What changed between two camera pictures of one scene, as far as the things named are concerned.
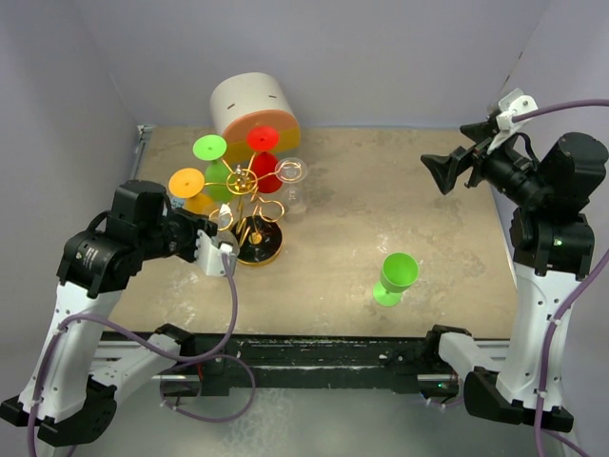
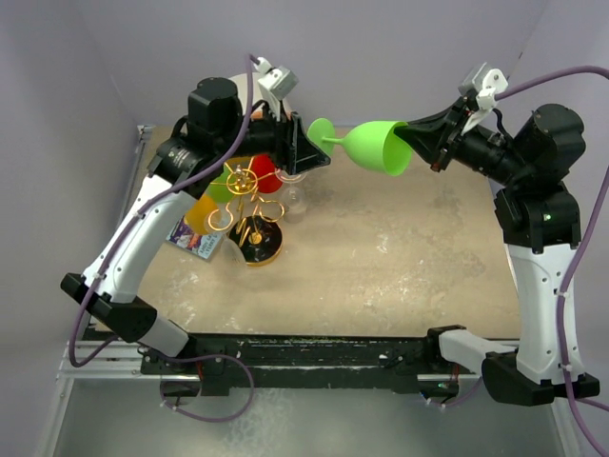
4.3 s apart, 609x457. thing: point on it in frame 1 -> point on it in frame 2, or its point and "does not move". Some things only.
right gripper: [480, 131] -> [441, 137]
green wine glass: [399, 271] -> [375, 146]
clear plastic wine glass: [292, 170] does not move
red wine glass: [267, 176] does not move
